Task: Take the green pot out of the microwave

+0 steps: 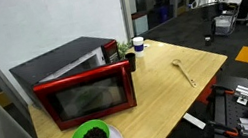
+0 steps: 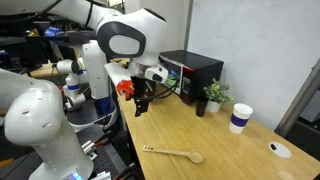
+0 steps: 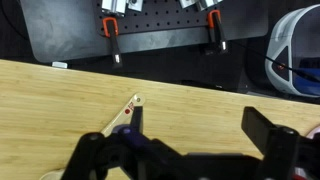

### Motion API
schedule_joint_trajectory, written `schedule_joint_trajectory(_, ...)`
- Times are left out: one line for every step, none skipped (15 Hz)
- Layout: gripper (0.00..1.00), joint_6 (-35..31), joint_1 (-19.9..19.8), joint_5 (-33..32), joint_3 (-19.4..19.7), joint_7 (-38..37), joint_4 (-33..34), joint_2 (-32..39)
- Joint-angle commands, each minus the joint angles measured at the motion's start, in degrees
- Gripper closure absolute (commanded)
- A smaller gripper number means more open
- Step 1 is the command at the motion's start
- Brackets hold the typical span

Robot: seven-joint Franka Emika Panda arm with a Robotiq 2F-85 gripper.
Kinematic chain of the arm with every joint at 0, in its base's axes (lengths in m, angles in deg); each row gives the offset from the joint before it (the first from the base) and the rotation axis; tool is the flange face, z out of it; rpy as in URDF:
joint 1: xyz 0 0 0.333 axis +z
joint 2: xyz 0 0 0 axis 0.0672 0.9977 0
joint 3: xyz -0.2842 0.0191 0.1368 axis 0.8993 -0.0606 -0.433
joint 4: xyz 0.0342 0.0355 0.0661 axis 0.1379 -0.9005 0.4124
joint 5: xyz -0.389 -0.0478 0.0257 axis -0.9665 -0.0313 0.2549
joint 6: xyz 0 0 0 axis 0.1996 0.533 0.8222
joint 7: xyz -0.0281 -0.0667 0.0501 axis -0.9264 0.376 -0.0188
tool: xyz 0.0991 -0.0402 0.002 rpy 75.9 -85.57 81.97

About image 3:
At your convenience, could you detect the small white block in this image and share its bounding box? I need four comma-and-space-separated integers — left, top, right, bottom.
52, 61, 68, 69

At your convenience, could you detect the right orange black clamp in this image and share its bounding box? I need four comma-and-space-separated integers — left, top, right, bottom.
207, 10, 228, 54

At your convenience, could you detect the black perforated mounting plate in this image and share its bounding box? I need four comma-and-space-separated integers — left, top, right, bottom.
91, 0, 223, 37

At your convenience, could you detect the orange black clamp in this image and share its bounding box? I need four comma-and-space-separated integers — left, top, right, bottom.
207, 10, 228, 54
102, 17, 123, 68

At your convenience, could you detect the beige plastic ladle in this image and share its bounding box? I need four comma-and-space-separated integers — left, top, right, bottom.
39, 93, 146, 180

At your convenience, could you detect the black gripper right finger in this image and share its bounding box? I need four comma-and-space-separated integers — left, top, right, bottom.
241, 106, 278, 155

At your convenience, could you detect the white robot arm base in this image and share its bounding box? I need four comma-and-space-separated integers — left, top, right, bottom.
265, 4, 320, 97

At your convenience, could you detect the left orange black clamp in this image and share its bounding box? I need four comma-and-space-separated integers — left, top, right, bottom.
102, 17, 123, 68

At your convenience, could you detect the black cable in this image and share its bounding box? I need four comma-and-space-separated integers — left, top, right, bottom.
229, 39, 320, 84

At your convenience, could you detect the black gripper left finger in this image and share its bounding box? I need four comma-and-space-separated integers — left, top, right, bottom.
129, 106, 143, 133

